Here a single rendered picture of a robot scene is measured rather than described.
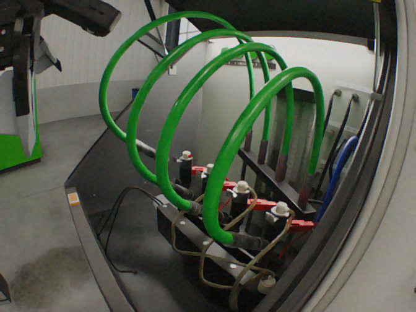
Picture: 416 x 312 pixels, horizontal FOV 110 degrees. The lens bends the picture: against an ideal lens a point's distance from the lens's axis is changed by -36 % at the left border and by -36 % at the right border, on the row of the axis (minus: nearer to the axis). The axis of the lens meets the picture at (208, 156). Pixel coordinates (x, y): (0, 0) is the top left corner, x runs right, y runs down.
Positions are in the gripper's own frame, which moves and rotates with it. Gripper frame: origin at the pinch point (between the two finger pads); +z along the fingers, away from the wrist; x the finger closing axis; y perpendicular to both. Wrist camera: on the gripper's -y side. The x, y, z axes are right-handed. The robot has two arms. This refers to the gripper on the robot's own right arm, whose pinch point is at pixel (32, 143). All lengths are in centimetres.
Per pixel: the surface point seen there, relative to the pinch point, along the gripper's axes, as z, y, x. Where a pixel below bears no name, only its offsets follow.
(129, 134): 1.8, -13.1, -3.4
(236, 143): -1.1, -16.3, 12.7
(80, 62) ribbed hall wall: -41, -91, -662
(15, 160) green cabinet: 106, 74, -321
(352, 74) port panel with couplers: -12, -57, 11
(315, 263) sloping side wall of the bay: 10.4, -22.1, 21.6
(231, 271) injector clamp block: 25.0, -24.7, 8.7
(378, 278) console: 12.7, -28.0, 30.6
